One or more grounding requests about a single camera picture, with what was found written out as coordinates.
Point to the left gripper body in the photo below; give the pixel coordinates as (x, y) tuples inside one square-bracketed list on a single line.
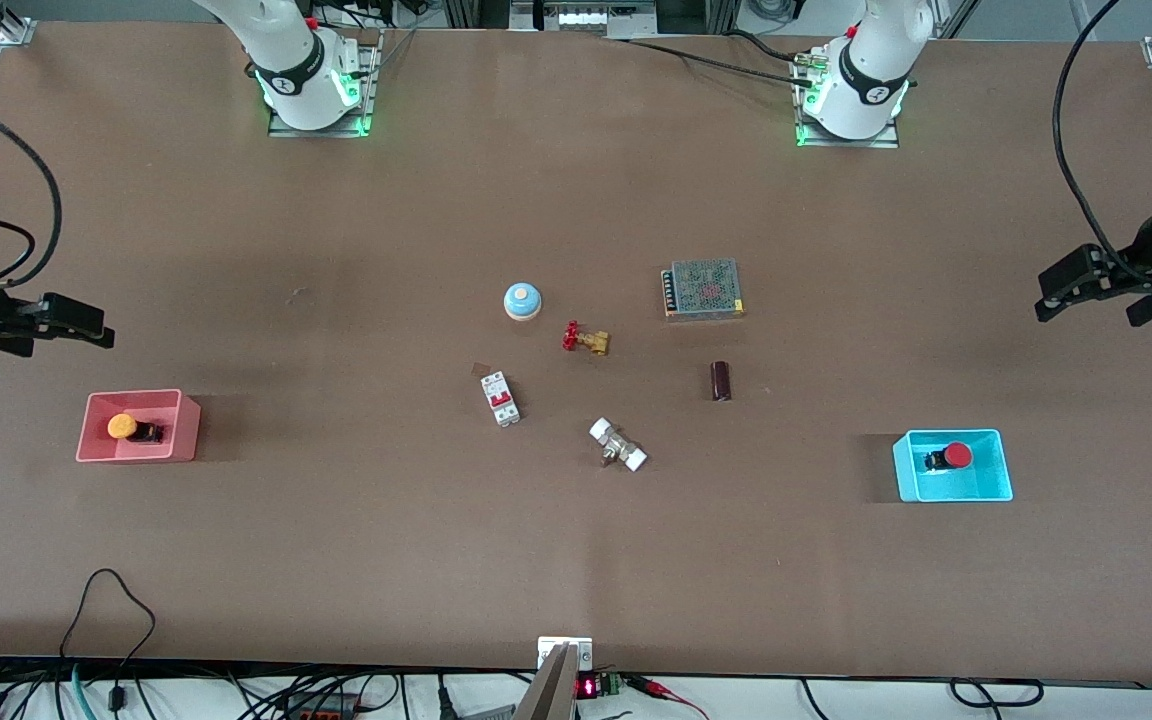
[(1147, 268)]

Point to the metal mesh power supply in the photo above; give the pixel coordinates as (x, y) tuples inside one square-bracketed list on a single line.
[(704, 288)]

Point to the red push button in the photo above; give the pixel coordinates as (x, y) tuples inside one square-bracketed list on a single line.
[(956, 455)]

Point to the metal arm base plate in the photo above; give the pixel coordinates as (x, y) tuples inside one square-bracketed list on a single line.
[(891, 140), (366, 100)]

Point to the cyan plastic box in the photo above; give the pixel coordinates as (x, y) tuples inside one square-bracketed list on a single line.
[(986, 480)]

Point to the white red circuit breaker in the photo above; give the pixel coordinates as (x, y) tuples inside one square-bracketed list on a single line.
[(500, 398)]

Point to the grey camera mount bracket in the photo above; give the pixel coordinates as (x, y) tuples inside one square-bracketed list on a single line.
[(558, 680)]

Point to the blue dome button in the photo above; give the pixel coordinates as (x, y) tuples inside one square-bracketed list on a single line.
[(522, 300)]

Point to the red digit display module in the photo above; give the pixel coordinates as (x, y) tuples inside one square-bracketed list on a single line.
[(591, 686)]

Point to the metal fitting white ends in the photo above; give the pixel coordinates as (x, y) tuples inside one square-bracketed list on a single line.
[(618, 446)]

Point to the dark brown cylinder capacitor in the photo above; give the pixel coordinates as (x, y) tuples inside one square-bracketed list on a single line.
[(721, 381)]

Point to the yellow push button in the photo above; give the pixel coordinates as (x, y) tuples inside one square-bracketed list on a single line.
[(122, 426)]

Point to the pink plastic box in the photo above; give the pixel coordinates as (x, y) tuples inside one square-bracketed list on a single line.
[(176, 430)]

